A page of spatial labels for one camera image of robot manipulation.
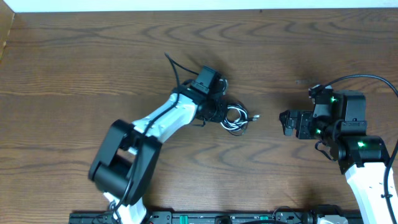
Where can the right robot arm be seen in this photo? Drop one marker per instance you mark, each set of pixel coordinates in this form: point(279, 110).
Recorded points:
point(338, 121)

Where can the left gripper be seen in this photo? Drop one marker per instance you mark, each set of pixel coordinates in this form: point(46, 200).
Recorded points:
point(219, 109)

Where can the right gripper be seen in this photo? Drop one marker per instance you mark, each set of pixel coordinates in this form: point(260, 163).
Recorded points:
point(296, 123)

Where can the cardboard box edge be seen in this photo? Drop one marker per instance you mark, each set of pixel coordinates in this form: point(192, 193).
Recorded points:
point(6, 20)

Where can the black mounting rail base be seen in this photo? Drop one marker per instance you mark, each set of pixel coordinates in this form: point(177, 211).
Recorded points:
point(319, 214)

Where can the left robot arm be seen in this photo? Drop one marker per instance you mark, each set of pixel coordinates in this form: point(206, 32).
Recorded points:
point(126, 159)

